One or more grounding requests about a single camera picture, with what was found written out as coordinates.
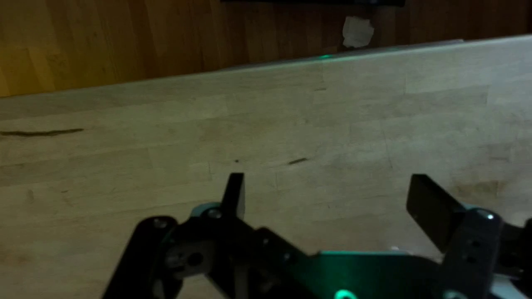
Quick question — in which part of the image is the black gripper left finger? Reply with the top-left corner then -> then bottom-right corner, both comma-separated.
101,171 -> 312,299

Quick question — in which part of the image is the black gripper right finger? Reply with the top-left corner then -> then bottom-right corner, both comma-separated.
406,173 -> 532,299

